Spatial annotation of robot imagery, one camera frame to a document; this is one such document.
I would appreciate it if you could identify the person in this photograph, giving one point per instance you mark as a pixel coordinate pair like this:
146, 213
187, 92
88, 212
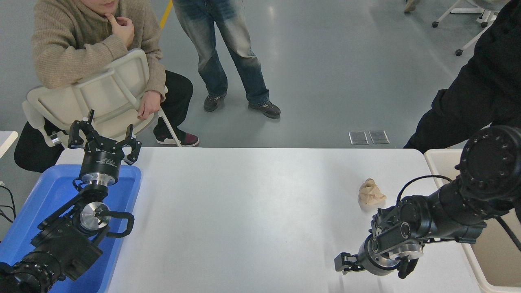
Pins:
410, 5
61, 36
211, 53
480, 89

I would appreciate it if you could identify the person's left forearm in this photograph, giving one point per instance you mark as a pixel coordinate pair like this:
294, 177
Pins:
154, 73

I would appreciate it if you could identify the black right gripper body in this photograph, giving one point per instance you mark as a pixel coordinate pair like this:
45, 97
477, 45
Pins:
365, 257

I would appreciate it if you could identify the person's right forearm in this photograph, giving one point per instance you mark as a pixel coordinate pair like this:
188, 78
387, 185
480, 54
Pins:
73, 61

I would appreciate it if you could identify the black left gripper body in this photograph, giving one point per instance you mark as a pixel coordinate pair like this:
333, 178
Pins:
101, 160

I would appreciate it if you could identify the white office chair base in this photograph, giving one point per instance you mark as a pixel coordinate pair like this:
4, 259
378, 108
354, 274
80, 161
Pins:
474, 38

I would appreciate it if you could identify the large pale bin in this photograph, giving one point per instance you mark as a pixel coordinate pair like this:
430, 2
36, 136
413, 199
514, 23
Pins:
498, 260

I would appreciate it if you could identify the blue plastic tray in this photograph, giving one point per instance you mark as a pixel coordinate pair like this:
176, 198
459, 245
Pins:
44, 191

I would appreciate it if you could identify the tan paper ball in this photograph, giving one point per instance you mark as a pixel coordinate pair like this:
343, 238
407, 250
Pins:
371, 192

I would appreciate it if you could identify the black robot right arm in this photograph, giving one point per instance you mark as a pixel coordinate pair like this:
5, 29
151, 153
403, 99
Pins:
484, 167

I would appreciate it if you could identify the white plastic chair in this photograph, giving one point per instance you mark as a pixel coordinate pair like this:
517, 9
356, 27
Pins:
110, 101

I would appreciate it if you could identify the small white side table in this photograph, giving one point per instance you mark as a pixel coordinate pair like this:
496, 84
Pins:
6, 140

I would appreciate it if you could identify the person's left hand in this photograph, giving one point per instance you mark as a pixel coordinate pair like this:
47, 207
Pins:
149, 105

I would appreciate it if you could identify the person's right hand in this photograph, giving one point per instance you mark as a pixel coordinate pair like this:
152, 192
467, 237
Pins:
124, 30

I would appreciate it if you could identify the metal floor plate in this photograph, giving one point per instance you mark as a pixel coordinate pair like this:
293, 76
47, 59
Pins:
358, 138
379, 137

